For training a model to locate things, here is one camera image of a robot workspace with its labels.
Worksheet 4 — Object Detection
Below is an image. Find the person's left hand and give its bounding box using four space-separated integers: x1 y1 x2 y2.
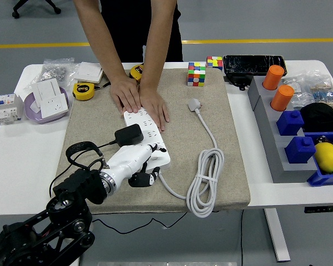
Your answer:
138 85 170 132

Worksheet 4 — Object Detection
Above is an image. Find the black power adapter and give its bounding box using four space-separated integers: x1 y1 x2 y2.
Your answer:
224 74 252 91

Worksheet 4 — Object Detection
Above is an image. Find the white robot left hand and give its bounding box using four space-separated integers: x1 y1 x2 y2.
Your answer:
104 143 168 192

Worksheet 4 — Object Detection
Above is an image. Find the person's right hand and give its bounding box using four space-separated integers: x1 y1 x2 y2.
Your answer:
109 74 142 114

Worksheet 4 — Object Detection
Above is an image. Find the yellow lemon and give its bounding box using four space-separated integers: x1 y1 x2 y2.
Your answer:
313 142 333 174

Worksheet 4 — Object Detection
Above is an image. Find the white wall switch on box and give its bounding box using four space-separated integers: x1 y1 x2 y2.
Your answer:
72 61 104 84

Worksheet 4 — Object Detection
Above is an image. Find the thin black adapter cord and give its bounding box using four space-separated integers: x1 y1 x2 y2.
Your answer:
49 140 188 235

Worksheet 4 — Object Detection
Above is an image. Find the purple plate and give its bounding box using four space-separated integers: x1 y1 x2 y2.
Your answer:
23 86 70 124

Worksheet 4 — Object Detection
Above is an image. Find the blue plastic bin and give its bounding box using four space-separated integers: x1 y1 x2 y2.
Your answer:
304 131 333 187

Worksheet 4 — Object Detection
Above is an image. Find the large colourful puzzle cube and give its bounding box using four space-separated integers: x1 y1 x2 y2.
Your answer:
186 62 206 87

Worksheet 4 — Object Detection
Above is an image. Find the small colourful puzzle cube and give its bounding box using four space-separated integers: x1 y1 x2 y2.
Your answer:
205 56 223 71

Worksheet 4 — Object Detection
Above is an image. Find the person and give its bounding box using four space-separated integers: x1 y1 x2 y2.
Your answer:
99 0 184 63

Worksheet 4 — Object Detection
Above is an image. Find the clear bag of metal screws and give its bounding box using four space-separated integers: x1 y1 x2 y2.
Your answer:
23 57 80 91

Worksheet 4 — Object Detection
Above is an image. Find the clear bag of resistors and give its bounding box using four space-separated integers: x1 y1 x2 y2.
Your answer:
305 74 333 109

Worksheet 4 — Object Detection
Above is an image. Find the black hanging desk cable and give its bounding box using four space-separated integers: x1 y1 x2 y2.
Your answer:
240 209 245 266

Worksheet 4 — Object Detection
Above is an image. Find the black plug adapter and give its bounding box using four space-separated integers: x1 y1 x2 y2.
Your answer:
114 124 144 147

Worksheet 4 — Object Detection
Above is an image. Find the black desk control panel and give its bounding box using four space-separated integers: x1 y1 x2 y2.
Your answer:
304 205 333 214

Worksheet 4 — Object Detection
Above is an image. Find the orange cylinder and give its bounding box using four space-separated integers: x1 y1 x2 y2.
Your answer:
262 64 285 91
270 84 295 112

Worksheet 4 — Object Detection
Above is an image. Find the black wrapped tray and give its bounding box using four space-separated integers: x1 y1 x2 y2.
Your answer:
222 54 288 77

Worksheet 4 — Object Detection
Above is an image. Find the black office chair base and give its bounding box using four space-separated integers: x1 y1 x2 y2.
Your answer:
12 0 62 19

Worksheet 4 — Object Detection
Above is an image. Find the grey-brown mat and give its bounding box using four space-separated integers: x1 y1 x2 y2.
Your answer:
55 68 251 216

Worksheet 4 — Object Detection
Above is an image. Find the blue block with knob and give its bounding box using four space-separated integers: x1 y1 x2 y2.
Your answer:
276 110 305 136
284 135 316 165

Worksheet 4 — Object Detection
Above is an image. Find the yellow tape measure with strap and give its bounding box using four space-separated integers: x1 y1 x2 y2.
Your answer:
72 81 111 101

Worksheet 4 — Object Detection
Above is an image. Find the white power cord with plug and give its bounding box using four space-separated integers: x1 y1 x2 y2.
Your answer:
158 98 225 218

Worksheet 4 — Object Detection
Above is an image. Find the white double switch panel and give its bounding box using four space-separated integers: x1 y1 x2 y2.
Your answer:
31 78 62 108

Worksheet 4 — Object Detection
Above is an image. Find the clear bag of small parts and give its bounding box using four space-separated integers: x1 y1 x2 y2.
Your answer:
281 70 313 110

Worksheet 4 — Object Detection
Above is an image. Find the grey stepped block stand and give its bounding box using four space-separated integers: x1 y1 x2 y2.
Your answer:
247 76 319 183

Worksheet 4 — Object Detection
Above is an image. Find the black cloth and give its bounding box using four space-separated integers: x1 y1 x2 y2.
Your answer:
299 102 333 133

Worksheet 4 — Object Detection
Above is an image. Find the white circuit breaker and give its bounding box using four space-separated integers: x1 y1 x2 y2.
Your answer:
0 93 23 125

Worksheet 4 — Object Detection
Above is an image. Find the white power strip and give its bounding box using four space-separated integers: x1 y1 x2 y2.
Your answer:
123 109 171 170

